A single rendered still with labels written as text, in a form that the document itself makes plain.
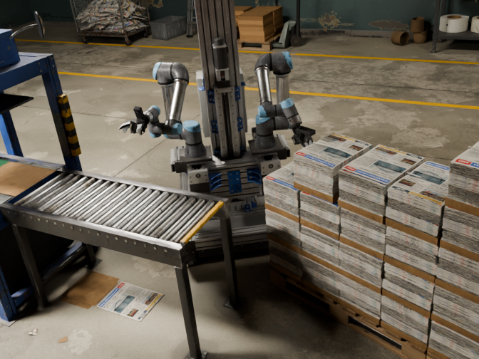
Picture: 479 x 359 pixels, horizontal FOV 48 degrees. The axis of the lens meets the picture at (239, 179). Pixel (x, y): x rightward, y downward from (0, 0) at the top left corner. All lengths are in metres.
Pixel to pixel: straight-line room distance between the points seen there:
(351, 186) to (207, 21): 1.47
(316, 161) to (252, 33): 6.45
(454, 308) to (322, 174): 0.94
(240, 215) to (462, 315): 1.90
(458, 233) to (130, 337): 2.06
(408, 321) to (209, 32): 2.13
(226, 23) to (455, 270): 2.04
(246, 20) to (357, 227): 6.69
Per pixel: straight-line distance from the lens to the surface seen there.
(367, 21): 9.70
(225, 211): 3.18
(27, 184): 3.84
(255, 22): 9.22
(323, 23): 9.93
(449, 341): 3.05
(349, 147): 3.13
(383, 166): 2.91
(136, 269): 4.09
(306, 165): 3.02
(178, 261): 2.85
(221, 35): 3.63
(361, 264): 3.09
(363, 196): 2.85
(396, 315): 3.15
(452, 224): 2.63
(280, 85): 3.58
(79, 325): 3.77
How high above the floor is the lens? 2.40
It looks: 28 degrees down
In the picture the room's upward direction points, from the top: 5 degrees counter-clockwise
